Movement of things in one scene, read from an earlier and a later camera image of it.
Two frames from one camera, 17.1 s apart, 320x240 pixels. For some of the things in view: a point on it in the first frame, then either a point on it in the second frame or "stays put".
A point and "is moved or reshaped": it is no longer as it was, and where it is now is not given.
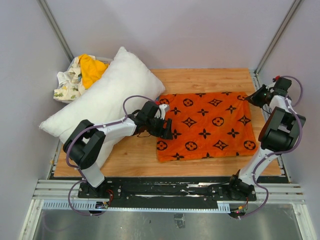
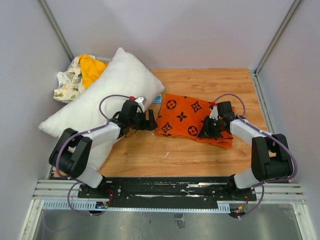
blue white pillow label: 157,101 stays put
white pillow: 119,93 stays put
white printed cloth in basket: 71,81 stays put
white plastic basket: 106,60 stays put
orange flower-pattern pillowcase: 207,125 is moved or reshaped
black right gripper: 254,98 -> 205,131
